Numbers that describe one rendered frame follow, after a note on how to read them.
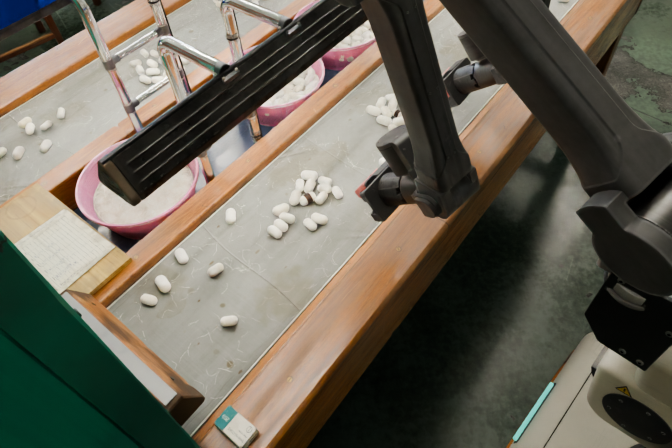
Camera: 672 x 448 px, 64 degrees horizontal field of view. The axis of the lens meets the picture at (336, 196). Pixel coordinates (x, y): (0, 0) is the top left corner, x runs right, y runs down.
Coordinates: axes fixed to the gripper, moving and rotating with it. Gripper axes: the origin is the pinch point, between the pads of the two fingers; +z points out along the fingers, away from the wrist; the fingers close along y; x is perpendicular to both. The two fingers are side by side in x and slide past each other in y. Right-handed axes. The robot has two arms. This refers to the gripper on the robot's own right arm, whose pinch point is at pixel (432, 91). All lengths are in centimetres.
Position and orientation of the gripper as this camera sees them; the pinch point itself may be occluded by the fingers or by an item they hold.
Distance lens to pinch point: 127.4
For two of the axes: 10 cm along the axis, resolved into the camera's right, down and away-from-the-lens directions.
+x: 5.6, 7.7, 3.0
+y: -6.1, 6.3, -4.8
